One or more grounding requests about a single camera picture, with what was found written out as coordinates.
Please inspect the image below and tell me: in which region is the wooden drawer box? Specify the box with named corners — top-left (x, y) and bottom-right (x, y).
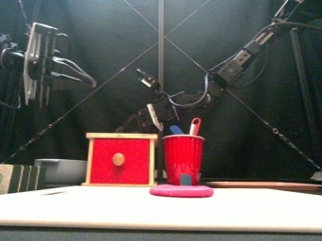
top-left (80, 132), bottom-right (160, 188)

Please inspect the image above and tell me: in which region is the red drawer with wooden knob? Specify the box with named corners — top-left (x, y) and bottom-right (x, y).
top-left (90, 137), bottom-right (152, 185)

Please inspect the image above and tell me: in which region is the flat pink dough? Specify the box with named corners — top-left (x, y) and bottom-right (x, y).
top-left (148, 183), bottom-right (215, 199)

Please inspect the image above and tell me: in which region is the red plastic cup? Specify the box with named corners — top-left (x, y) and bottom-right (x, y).
top-left (160, 134), bottom-right (206, 187)

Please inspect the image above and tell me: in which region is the white cutting board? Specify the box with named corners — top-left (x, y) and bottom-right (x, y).
top-left (0, 185), bottom-right (322, 234)

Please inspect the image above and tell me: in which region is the flat wooden tray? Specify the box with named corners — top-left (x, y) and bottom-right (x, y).
top-left (204, 180), bottom-right (322, 192)

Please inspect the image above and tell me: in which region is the blue tool handle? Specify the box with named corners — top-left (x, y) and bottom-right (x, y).
top-left (168, 124), bottom-right (184, 137)

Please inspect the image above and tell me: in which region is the thin diagonal brace wire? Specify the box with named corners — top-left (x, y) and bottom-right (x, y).
top-left (122, 0), bottom-right (322, 172)
top-left (0, 0), bottom-right (211, 165)

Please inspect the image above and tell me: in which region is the red and white tool handle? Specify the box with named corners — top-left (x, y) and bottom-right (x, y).
top-left (187, 117), bottom-right (204, 137)

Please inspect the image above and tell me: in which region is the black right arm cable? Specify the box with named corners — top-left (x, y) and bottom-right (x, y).
top-left (164, 72), bottom-right (211, 110)

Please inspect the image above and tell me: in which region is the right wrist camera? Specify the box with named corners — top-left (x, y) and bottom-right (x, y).
top-left (135, 68), bottom-right (163, 95)

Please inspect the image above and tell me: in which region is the light blue bowl with handles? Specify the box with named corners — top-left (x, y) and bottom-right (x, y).
top-left (32, 157), bottom-right (90, 186)

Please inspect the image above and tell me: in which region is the vertical metal frame pole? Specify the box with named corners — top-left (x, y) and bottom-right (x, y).
top-left (156, 0), bottom-right (166, 181)

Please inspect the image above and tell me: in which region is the black slanted frame post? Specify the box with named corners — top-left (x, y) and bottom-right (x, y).
top-left (290, 25), bottom-right (322, 165)

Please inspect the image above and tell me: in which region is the grey frame bracket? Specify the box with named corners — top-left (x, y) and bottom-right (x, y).
top-left (310, 170), bottom-right (322, 183)

